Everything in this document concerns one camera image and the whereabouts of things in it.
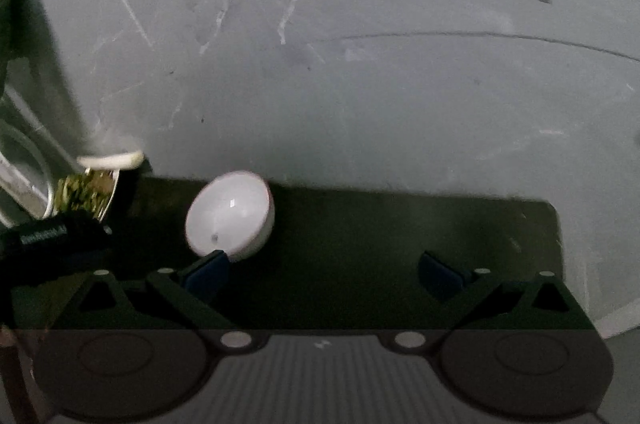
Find white plate of stir-fry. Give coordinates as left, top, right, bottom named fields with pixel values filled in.
left=53, top=169, right=119, bottom=222

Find white looped hose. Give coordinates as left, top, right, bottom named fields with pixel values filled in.
left=0, top=117, right=56, bottom=220

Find white bowl red rim far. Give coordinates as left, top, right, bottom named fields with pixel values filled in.
left=184, top=170, right=274, bottom=261

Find white leek stalk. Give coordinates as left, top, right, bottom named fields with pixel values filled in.
left=76, top=150, right=145, bottom=170

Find plastic bag of greens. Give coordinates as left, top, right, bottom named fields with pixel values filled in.
left=0, top=0, right=11, bottom=90

